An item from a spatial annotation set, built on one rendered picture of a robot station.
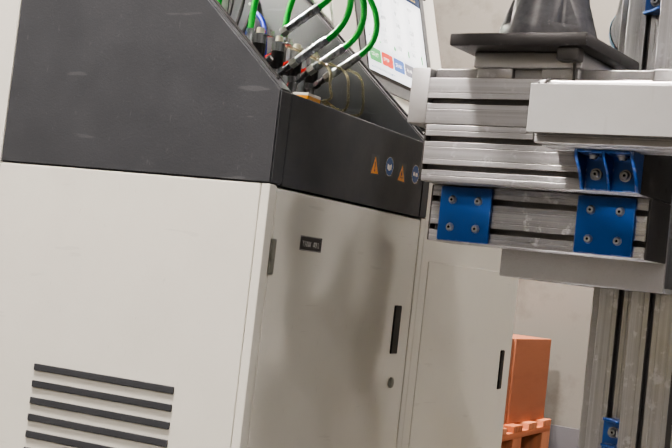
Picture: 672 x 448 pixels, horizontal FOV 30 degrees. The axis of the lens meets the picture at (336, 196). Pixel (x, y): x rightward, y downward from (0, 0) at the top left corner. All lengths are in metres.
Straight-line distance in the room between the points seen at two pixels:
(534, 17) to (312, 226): 0.59
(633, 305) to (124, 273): 0.87
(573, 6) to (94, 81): 0.88
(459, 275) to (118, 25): 1.07
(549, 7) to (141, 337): 0.89
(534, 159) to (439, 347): 1.05
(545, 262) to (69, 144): 0.89
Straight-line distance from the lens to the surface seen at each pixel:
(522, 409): 4.95
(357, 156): 2.38
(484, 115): 1.93
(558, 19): 1.93
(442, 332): 2.88
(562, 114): 1.75
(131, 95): 2.26
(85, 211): 2.29
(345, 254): 2.37
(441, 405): 2.93
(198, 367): 2.14
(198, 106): 2.18
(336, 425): 2.43
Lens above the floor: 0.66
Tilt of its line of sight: 3 degrees up
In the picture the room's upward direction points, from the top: 6 degrees clockwise
